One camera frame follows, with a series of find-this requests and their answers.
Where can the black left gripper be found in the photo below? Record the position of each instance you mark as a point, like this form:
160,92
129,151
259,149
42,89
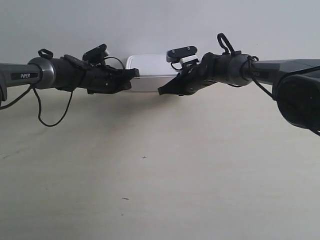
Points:
104,79

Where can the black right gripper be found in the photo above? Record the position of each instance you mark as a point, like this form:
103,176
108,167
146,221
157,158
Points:
188,82

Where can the white lidded plastic container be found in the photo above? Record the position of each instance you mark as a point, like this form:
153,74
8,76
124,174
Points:
154,72

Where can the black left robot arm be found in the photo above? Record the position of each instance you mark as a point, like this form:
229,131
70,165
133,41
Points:
66,73

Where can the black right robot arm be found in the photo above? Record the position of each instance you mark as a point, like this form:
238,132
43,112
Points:
294,84

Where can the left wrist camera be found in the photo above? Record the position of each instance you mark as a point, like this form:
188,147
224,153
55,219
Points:
97,55

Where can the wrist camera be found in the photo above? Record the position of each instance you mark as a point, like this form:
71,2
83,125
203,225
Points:
182,58
97,55

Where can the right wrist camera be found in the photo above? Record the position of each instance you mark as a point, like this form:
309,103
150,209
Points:
182,58

